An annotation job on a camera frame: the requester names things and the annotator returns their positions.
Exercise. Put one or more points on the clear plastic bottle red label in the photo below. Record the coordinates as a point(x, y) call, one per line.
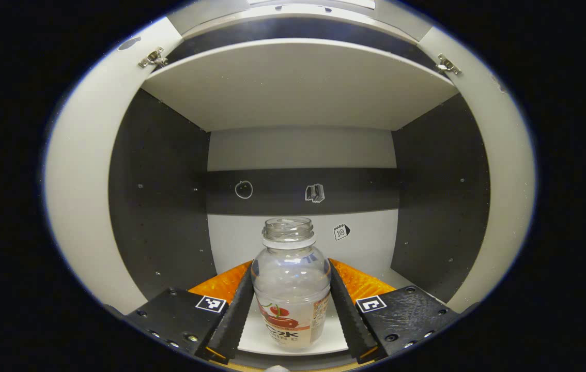
point(290, 279)

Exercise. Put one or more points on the metal door hinge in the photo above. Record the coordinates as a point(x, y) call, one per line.
point(448, 64)
point(152, 58)

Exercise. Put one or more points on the grey cabinet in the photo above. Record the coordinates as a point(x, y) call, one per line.
point(298, 150)

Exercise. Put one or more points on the grey cabinet door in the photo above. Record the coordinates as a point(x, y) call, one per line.
point(510, 181)

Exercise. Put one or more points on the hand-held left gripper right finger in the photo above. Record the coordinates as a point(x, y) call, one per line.
point(347, 320)

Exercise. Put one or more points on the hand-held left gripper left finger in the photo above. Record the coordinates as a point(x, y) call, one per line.
point(238, 320)

